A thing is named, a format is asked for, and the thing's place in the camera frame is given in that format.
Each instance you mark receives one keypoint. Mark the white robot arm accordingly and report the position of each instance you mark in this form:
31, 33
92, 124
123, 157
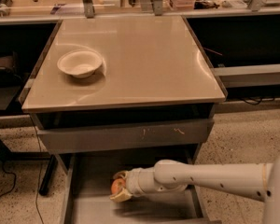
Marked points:
257, 181

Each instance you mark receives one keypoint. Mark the open grey middle drawer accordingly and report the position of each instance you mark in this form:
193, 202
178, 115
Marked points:
88, 188

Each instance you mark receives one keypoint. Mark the grey drawer cabinet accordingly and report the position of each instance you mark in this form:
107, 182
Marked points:
153, 71

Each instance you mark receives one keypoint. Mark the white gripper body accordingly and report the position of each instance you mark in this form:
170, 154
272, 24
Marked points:
134, 181

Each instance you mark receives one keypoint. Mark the closed grey top drawer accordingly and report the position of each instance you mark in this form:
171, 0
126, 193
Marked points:
125, 136

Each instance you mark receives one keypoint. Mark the white paper bowl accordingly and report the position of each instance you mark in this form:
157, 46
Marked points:
80, 63

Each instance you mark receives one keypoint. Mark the orange fruit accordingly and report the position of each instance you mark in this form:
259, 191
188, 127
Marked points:
117, 185

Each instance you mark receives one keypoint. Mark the black table leg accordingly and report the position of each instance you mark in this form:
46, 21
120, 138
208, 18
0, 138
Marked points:
44, 186

